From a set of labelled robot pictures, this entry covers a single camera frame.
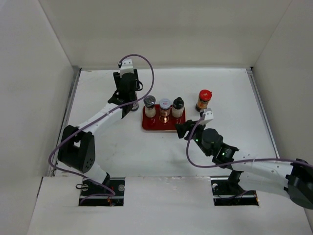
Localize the right aluminium frame rail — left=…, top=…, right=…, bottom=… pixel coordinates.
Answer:
left=246, top=67, right=280, bottom=159

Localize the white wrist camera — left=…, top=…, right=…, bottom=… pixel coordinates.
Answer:
left=200, top=108, right=214, bottom=125
left=118, top=58, right=134, bottom=77

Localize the red lacquer tray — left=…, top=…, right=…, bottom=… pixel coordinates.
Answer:
left=141, top=104, right=186, bottom=132

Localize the clear-cap salt grinder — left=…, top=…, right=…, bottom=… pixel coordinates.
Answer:
left=143, top=95, right=156, bottom=118

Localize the aluminium frame rail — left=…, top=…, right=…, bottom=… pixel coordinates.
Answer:
left=50, top=66, right=82, bottom=177
left=246, top=67, right=280, bottom=159

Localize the left aluminium frame rail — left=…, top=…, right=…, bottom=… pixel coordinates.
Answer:
left=50, top=66, right=82, bottom=177

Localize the red-lid chili sauce jar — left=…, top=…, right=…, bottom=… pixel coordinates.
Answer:
left=195, top=89, right=212, bottom=112

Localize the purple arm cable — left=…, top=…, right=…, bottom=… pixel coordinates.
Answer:
left=47, top=53, right=155, bottom=204
left=186, top=115, right=313, bottom=169

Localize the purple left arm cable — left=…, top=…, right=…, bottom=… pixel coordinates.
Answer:
left=47, top=53, right=155, bottom=204

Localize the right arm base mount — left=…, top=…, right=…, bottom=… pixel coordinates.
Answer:
left=211, top=171, right=259, bottom=206

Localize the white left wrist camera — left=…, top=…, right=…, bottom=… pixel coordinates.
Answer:
left=118, top=58, right=134, bottom=77

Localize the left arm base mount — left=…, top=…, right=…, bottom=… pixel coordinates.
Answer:
left=75, top=178, right=125, bottom=207

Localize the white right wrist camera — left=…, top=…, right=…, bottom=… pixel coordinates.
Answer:
left=200, top=108, right=214, bottom=125

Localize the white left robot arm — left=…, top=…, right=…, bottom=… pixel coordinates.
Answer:
left=57, top=69, right=142, bottom=195

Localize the black-cap grinder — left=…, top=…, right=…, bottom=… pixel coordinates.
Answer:
left=172, top=97, right=184, bottom=118

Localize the white-lid spice jar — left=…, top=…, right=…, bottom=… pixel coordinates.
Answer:
left=159, top=98, right=171, bottom=123

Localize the soy sauce glass bottle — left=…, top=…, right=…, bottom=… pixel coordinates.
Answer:
left=131, top=92, right=139, bottom=112

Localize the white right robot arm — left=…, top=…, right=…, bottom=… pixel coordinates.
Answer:
left=175, top=120, right=313, bottom=210

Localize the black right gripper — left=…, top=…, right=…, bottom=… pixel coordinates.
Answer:
left=174, top=119, right=211, bottom=157

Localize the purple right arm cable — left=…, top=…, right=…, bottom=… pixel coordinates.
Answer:
left=186, top=115, right=313, bottom=169

